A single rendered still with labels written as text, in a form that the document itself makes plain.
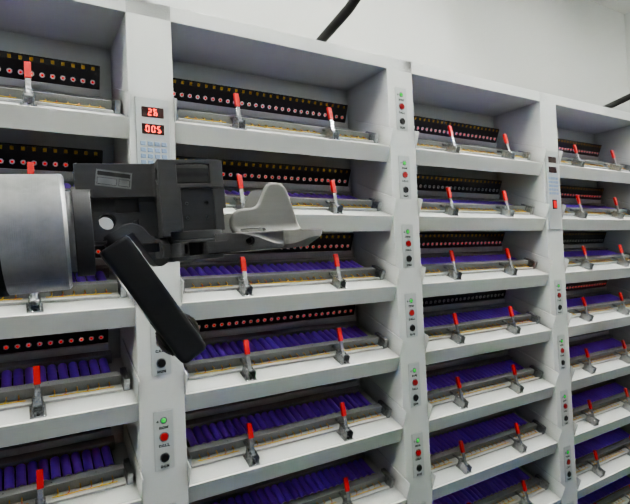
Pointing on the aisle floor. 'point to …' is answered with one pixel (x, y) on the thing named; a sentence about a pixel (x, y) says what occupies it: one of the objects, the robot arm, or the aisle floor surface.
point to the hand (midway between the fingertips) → (305, 241)
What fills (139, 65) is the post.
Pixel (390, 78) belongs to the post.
